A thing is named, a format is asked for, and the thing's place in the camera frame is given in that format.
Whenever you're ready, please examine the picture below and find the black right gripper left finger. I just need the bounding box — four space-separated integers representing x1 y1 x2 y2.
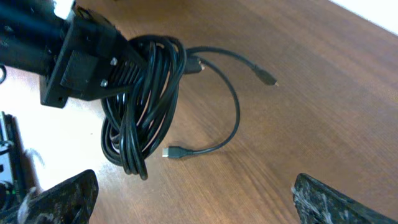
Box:
1 169 99 224

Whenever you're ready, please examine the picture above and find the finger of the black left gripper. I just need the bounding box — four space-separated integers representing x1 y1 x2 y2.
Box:
105 60 144 89

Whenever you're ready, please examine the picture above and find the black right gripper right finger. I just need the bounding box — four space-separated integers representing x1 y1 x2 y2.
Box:
292 173 397 224

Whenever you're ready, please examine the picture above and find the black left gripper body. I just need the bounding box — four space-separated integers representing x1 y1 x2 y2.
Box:
40 6 146 108

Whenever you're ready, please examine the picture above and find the long black USB cable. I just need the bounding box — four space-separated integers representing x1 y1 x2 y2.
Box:
99 34 206 181

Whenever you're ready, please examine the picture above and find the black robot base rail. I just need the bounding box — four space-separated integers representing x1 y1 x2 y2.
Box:
1 111 28 212

